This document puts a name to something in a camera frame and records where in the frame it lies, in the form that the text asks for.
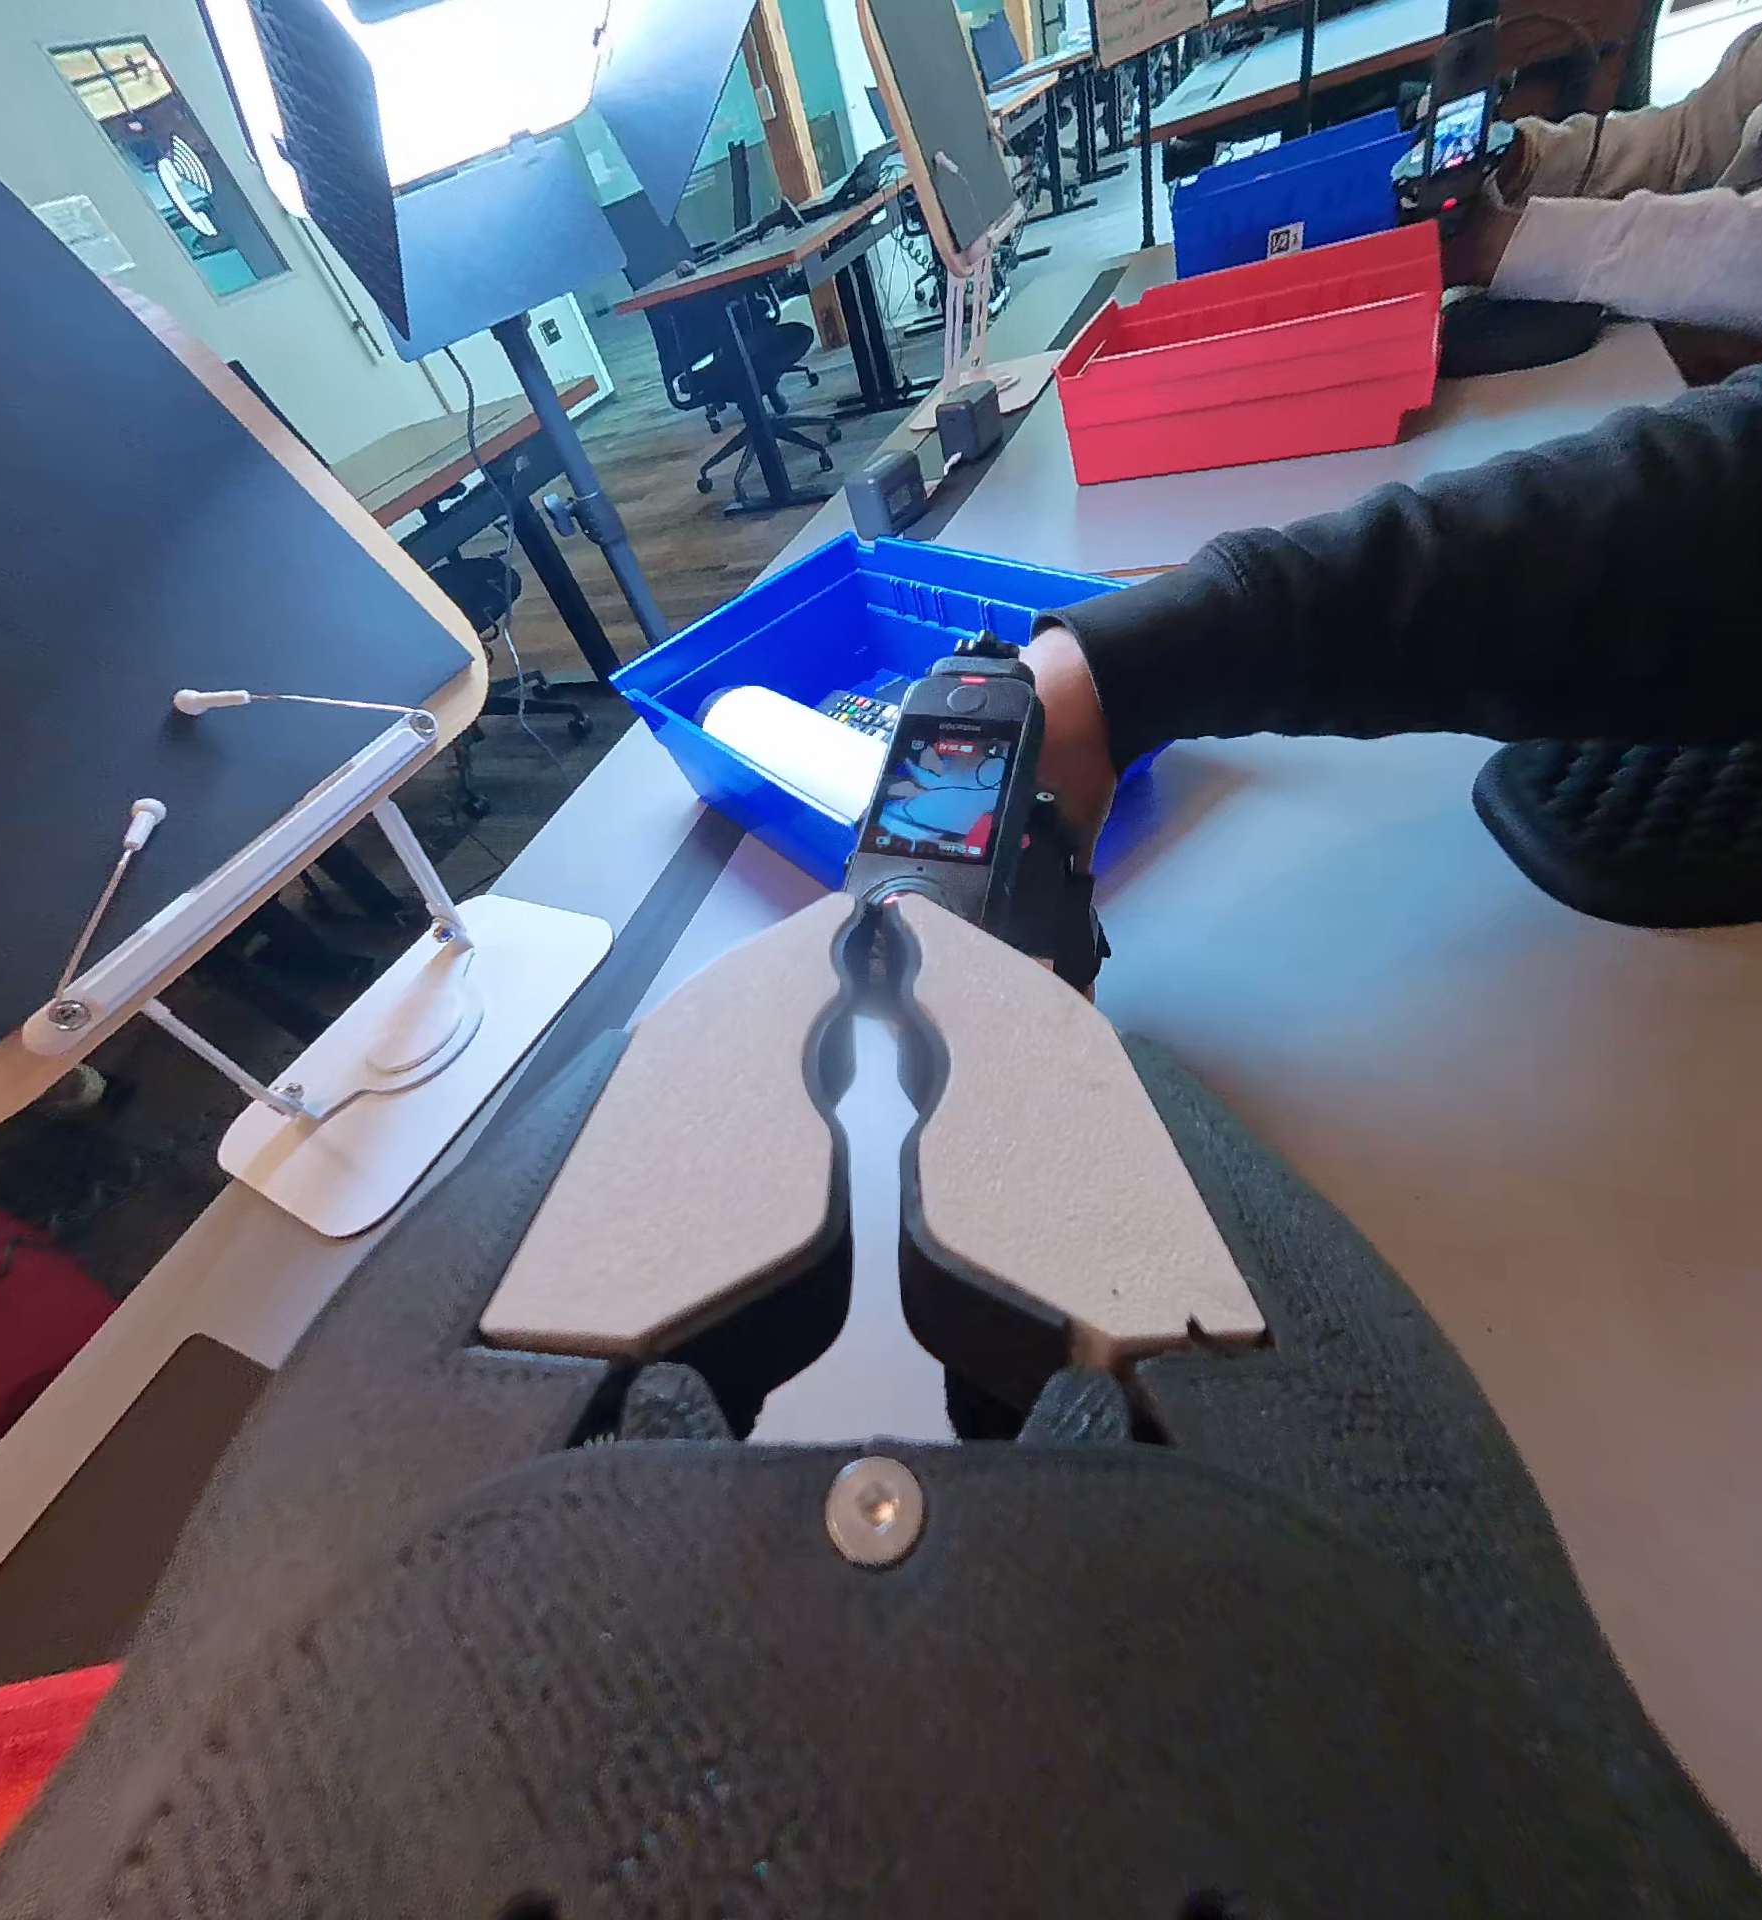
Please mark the white paper roll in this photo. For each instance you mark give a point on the white paper roll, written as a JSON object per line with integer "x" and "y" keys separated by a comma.
{"x": 792, "y": 749}

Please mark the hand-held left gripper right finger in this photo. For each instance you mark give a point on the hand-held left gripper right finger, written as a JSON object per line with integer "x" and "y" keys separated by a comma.
{"x": 1059, "y": 1171}

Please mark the black office chair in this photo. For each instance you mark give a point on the black office chair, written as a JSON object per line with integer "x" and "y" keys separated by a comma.
{"x": 738, "y": 362}

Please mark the black light stand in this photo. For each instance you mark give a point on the black light stand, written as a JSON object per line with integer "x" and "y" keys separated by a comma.
{"x": 581, "y": 482}

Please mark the person's right hand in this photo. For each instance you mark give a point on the person's right hand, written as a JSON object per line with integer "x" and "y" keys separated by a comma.
{"x": 1076, "y": 735}

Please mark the white metal board stand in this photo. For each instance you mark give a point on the white metal board stand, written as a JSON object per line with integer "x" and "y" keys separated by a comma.
{"x": 401, "y": 1111}
{"x": 1023, "y": 386}

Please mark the black remote control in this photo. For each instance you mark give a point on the black remote control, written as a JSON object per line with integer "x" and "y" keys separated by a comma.
{"x": 858, "y": 718}

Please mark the black textured pad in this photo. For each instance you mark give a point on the black textured pad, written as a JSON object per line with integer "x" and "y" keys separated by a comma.
{"x": 1520, "y": 338}
{"x": 1677, "y": 825}

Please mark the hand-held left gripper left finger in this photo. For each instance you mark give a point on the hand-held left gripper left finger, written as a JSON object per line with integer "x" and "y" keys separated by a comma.
{"x": 671, "y": 1171}

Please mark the studio light panel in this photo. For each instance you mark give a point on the studio light panel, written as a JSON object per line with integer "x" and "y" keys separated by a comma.
{"x": 505, "y": 255}

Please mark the person's right forearm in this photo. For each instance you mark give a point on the person's right forearm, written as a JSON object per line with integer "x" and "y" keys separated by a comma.
{"x": 1420, "y": 601}

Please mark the wooden office desk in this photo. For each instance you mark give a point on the wooden office desk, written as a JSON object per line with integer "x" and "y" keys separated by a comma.
{"x": 761, "y": 255}

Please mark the blue plastic bin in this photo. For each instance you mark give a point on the blue plastic bin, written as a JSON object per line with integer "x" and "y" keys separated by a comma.
{"x": 1270, "y": 211}
{"x": 806, "y": 601}

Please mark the small grey box device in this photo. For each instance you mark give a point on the small grey box device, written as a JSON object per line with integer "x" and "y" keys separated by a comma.
{"x": 883, "y": 492}
{"x": 972, "y": 421}

